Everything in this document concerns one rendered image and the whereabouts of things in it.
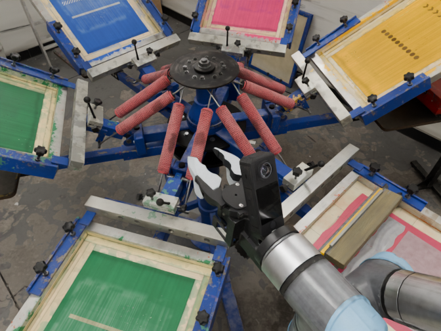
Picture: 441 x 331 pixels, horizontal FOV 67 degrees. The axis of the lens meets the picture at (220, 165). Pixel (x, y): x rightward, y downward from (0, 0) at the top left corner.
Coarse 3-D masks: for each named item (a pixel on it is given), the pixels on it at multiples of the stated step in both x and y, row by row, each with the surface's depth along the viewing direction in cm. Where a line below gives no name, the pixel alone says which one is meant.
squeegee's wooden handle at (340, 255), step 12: (384, 192) 130; (372, 204) 126; (384, 204) 126; (396, 204) 126; (372, 216) 122; (384, 216) 121; (360, 228) 119; (372, 228) 118; (348, 240) 115; (360, 240) 115; (324, 252) 113; (336, 252) 112; (348, 252) 112; (336, 264) 111
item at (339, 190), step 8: (352, 176) 144; (360, 176) 144; (344, 184) 141; (352, 184) 144; (368, 184) 143; (336, 192) 138; (344, 192) 141; (320, 200) 135; (328, 200) 135; (336, 200) 139; (312, 208) 133; (320, 208) 133; (328, 208) 136; (408, 208) 135; (424, 208) 133; (304, 216) 130; (312, 216) 130; (320, 216) 134; (416, 216) 134; (424, 216) 131; (432, 216) 130; (296, 224) 128; (304, 224) 128; (312, 224) 131; (432, 224) 130; (440, 224) 128
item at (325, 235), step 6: (330, 228) 131; (336, 228) 131; (324, 234) 129; (330, 234) 129; (318, 240) 127; (324, 240) 127; (318, 246) 125; (342, 270) 119; (384, 318) 108; (390, 324) 106; (396, 324) 106; (396, 330) 105; (402, 330) 105; (408, 330) 105; (414, 330) 105
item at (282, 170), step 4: (276, 160) 143; (276, 164) 142; (280, 164) 142; (284, 164) 142; (276, 168) 140; (280, 168) 140; (284, 168) 140; (288, 168) 140; (280, 172) 139; (284, 172) 139; (288, 172) 139; (280, 176) 138; (284, 176) 137; (288, 188) 139; (296, 188) 135
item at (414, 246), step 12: (360, 204) 138; (348, 216) 134; (396, 216) 134; (408, 228) 131; (396, 240) 127; (408, 240) 127; (420, 240) 127; (432, 240) 127; (396, 252) 123; (408, 252) 123; (420, 252) 123; (432, 252) 123; (420, 264) 120; (432, 264) 120
